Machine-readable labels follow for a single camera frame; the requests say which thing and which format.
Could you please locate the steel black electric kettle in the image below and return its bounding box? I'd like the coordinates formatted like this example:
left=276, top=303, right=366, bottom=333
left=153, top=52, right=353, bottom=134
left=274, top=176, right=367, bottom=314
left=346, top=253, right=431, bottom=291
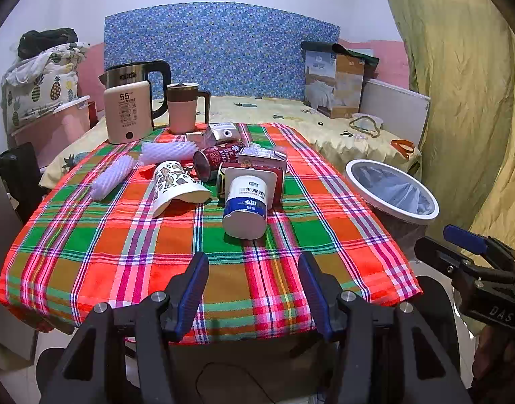
left=98, top=59, right=171, bottom=119

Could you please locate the plaid red green tablecloth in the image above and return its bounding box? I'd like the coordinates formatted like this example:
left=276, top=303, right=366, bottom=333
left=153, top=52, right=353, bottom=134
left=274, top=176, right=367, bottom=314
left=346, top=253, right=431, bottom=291
left=0, top=123, right=420, bottom=344

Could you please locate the yellow pineapple bed sheet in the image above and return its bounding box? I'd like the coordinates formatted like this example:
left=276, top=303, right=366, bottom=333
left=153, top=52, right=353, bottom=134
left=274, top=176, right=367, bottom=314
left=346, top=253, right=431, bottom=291
left=40, top=96, right=423, bottom=190

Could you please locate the white blue yogurt cup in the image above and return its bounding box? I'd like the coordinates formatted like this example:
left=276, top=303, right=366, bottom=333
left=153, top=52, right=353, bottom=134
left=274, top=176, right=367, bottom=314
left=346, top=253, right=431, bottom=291
left=223, top=167, right=278, bottom=241

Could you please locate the cardboard bedding box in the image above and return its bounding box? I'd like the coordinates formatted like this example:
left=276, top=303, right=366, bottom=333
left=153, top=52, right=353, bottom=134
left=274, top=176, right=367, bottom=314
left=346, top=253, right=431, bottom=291
left=305, top=50, right=365, bottom=119

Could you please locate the black chair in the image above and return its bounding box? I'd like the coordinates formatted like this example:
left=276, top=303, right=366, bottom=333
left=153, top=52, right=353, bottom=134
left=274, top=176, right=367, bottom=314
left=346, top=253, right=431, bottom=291
left=0, top=142, right=46, bottom=224

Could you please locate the pink storage box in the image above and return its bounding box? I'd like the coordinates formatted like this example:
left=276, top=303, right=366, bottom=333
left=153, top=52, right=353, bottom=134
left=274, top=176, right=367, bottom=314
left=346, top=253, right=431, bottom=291
left=12, top=96, right=97, bottom=168

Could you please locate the beige 55 degree warmer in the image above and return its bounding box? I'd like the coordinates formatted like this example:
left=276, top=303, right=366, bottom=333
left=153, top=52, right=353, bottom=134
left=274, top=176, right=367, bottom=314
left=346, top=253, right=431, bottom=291
left=103, top=80, right=153, bottom=144

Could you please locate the olive cord loop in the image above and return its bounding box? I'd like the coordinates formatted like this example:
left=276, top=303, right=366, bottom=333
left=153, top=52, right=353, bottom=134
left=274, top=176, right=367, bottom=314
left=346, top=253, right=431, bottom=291
left=349, top=114, right=382, bottom=139

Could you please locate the pink brown mug with handle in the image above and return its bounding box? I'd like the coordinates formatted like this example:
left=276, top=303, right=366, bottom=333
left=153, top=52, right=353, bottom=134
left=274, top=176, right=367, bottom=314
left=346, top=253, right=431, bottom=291
left=166, top=82, right=211, bottom=135

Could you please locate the red white milk carton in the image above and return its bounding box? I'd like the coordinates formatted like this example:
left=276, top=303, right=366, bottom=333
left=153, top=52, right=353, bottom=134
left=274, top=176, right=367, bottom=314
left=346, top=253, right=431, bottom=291
left=216, top=147, right=287, bottom=209

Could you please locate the white flat panel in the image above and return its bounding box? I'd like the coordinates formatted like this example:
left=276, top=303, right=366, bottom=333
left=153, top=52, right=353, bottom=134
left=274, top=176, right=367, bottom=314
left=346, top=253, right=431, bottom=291
left=359, top=79, right=431, bottom=147

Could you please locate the orange strap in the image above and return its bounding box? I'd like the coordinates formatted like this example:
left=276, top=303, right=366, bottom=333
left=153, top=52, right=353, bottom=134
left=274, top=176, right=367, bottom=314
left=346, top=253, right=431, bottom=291
left=390, top=138, right=416, bottom=160

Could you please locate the white round trash bin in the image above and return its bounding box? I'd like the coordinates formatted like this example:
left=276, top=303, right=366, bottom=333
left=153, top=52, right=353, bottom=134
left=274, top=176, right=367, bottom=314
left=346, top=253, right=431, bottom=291
left=345, top=160, right=440, bottom=261

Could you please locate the black clothing pile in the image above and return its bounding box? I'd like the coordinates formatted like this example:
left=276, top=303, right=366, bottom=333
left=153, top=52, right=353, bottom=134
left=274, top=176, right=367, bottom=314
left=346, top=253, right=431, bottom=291
left=17, top=27, right=78, bottom=59

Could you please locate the patterned paper cup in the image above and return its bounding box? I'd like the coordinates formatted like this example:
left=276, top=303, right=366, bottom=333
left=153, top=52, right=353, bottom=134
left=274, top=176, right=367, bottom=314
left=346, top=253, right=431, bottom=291
left=152, top=161, right=212, bottom=218

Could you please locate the pineapple print pillow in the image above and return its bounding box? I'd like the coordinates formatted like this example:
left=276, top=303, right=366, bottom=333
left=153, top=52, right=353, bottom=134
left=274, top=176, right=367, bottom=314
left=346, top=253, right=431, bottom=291
left=2, top=42, right=90, bottom=135

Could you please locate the white foam fruit net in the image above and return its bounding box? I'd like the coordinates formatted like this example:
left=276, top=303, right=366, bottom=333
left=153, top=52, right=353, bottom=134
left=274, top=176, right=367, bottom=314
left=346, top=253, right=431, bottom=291
left=90, top=155, right=137, bottom=202
left=138, top=141, right=198, bottom=165

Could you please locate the blue floral headboard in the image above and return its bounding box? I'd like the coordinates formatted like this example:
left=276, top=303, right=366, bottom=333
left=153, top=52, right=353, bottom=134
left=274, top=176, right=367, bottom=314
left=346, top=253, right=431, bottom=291
left=104, top=2, right=341, bottom=100

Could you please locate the silver small carton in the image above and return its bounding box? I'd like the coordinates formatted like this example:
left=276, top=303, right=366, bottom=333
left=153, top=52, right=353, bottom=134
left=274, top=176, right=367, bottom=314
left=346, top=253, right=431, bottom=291
left=203, top=122, right=241, bottom=148

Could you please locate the olive yellow curtain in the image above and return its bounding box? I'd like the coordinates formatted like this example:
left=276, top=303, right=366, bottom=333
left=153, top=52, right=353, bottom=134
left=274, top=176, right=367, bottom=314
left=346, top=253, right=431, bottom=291
left=388, top=0, right=515, bottom=249

